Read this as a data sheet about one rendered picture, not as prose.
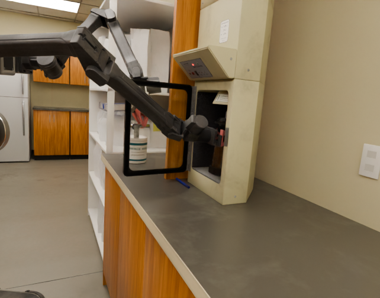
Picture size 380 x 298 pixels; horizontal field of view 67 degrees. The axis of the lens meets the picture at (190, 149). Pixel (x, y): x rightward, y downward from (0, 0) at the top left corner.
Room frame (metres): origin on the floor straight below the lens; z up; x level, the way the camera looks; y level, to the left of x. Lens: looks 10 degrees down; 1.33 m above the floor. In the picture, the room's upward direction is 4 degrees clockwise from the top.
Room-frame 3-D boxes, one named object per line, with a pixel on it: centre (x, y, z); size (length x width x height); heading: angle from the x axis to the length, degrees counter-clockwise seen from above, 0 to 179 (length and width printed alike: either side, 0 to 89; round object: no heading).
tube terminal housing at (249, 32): (1.24, -0.18, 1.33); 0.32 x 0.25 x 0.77; 26
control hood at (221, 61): (1.16, -0.02, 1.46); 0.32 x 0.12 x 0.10; 26
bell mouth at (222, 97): (1.22, -0.17, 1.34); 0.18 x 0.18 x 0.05
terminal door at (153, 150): (1.24, 0.14, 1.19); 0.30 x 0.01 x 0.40; 122
